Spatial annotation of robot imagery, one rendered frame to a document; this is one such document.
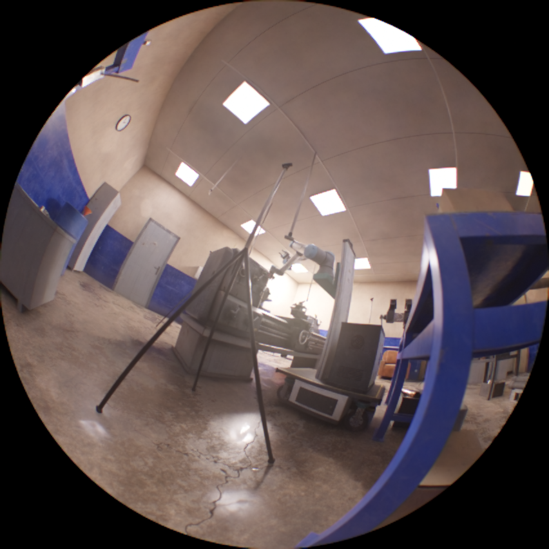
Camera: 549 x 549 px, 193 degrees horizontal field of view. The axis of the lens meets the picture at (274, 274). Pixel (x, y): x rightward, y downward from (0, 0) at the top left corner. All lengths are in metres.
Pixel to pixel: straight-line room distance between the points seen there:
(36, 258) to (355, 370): 2.17
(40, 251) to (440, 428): 1.51
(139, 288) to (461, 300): 4.74
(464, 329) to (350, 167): 3.03
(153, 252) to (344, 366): 4.58
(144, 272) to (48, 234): 3.68
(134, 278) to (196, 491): 4.41
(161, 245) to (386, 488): 4.88
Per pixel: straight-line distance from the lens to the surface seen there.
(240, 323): 1.56
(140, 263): 4.64
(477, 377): 5.51
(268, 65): 2.97
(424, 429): 0.29
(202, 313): 1.51
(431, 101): 3.14
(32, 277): 1.30
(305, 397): 1.38
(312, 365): 3.36
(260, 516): 0.68
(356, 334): 1.32
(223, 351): 1.66
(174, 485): 0.68
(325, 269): 1.59
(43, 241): 1.26
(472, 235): 0.37
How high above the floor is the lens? 0.60
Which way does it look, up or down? 21 degrees up
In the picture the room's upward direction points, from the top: 18 degrees clockwise
